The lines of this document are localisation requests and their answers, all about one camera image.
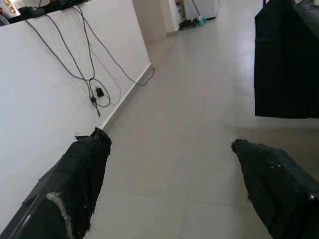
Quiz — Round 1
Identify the black tablecloth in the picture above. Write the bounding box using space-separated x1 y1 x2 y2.
254 0 319 119

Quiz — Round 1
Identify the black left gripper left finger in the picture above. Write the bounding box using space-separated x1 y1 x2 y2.
0 126 112 239

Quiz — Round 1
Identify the white appliance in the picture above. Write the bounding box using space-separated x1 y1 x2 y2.
183 0 219 20

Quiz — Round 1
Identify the black dustpan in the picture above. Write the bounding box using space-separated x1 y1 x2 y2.
179 19 200 30

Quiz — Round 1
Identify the broom with teal head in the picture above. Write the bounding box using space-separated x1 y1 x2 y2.
190 0 207 27

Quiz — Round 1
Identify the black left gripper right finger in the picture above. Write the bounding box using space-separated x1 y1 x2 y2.
231 138 319 239

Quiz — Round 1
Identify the black power strip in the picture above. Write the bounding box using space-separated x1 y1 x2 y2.
17 6 45 18

